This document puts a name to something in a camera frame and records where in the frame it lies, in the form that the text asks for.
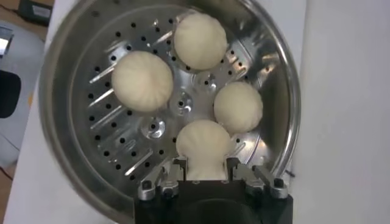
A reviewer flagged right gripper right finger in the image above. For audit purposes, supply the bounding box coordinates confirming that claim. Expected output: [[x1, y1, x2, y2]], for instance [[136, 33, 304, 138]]
[[225, 156, 289, 200]]

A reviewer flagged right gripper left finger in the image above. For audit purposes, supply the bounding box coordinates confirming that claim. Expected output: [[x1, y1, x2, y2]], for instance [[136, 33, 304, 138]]
[[136, 156, 188, 201]]

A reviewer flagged white steamed baozi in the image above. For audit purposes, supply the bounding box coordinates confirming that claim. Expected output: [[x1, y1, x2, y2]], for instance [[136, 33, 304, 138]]
[[111, 50, 174, 114], [213, 81, 264, 135], [172, 12, 229, 71], [175, 119, 235, 181]]

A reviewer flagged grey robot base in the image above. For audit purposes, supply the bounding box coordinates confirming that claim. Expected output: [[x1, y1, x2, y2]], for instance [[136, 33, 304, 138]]
[[0, 20, 46, 168]]

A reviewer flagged stainless steel steamer basket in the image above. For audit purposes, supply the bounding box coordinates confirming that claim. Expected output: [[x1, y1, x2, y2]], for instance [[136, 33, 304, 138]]
[[38, 0, 302, 224]]

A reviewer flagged black power adapter box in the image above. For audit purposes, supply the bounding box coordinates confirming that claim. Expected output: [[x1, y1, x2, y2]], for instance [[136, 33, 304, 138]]
[[17, 0, 53, 27]]

